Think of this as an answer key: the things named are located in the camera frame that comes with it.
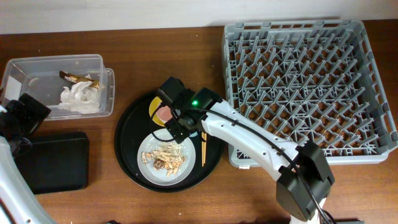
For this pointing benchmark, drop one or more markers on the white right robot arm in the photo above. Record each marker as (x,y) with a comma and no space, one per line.
(302,174)

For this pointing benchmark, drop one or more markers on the grey plate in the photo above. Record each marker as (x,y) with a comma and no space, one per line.
(159,177)

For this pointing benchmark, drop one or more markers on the white tissue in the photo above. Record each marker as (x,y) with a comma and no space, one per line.
(81,98)

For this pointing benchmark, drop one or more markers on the yellow bowl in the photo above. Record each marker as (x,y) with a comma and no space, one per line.
(152,107)

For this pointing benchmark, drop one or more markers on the grey dishwasher rack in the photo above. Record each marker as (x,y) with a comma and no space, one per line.
(311,81)

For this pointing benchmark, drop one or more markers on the round black tray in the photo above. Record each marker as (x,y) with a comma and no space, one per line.
(135,125)

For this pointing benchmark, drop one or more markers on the food scraps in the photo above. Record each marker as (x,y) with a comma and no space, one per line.
(167,155)

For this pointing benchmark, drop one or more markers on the light blue cup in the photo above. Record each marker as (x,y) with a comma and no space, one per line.
(193,134)

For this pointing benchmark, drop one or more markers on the clear plastic waste bin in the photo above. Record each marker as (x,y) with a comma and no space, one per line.
(39,77)

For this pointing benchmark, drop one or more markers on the wooden chopstick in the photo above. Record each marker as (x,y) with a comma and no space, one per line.
(205,140)
(202,149)

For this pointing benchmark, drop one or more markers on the pink cup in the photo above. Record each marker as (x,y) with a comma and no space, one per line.
(164,114)

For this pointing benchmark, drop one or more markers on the gold coffee sachet wrapper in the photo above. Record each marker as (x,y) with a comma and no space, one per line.
(75,79)

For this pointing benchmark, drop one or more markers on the black rectangular waste bin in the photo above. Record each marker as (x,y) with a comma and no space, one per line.
(55,163)

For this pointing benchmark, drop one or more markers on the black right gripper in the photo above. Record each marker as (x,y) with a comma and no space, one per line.
(178,130)

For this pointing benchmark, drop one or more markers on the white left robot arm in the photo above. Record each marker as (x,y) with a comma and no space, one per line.
(19,119)

